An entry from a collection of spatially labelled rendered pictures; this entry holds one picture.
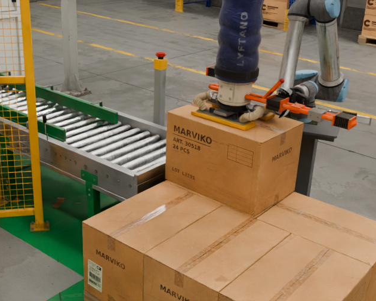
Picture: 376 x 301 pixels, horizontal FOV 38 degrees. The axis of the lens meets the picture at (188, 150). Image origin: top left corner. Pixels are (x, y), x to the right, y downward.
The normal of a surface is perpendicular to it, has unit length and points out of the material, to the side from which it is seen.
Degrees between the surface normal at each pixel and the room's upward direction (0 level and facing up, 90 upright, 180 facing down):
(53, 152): 90
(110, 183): 90
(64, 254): 0
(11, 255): 0
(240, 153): 90
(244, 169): 90
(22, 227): 0
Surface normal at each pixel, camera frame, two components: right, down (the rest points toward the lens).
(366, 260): 0.04, -0.92
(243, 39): 0.23, 0.11
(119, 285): -0.62, 0.28
